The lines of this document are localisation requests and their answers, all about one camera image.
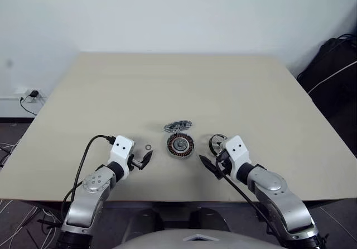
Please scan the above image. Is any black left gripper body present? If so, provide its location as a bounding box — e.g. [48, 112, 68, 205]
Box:
[127, 147, 143, 172]

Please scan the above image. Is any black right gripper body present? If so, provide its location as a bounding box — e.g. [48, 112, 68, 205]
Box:
[216, 151, 233, 179]

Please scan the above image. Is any black ring part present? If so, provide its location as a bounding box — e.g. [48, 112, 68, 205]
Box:
[208, 133, 228, 156]

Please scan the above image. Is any copper wound motor stator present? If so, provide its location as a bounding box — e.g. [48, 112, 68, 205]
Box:
[166, 133, 195, 159]

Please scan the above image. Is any silver toothed motor plate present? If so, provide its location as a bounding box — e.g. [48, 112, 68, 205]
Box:
[163, 120, 194, 133]

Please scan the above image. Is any dark rounded shape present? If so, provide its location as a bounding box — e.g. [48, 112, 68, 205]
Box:
[127, 208, 165, 234]
[189, 207, 231, 230]

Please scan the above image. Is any grey robot torso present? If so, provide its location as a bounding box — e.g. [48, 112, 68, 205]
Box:
[111, 223, 282, 249]

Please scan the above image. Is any black bag with white stripe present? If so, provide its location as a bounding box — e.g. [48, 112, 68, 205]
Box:
[296, 33, 357, 158]

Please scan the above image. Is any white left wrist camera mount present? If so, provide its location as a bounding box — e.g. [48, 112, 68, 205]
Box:
[110, 135, 137, 178]

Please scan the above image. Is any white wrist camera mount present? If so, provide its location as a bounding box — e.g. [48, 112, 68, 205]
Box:
[224, 135, 250, 184]
[110, 135, 137, 178]

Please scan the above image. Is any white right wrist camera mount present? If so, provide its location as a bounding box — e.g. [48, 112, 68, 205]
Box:
[224, 135, 250, 184]

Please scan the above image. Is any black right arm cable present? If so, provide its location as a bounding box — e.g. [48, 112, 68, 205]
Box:
[216, 159, 279, 233]

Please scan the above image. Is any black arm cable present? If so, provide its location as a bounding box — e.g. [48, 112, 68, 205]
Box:
[216, 159, 279, 233]
[60, 135, 117, 219]

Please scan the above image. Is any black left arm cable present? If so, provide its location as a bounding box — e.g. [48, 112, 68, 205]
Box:
[60, 135, 117, 219]

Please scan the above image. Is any black power cord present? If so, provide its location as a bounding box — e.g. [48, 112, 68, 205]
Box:
[19, 94, 37, 116]

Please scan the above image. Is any white floor cable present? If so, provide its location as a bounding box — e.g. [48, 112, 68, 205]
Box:
[0, 141, 22, 169]
[0, 199, 65, 249]

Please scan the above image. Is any white wall cable duct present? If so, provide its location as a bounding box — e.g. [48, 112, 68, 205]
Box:
[0, 93, 23, 102]

